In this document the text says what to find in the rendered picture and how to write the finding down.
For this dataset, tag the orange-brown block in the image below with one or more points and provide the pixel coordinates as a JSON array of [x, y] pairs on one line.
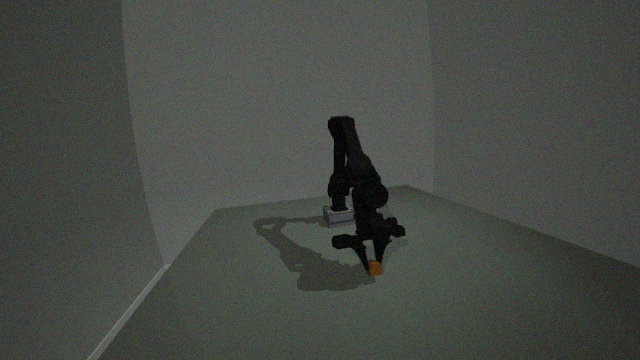
[[374, 268]]

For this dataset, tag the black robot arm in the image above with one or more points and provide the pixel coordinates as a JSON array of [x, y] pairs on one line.
[[359, 173]]

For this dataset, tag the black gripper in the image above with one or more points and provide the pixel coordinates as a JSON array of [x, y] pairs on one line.
[[356, 242]]

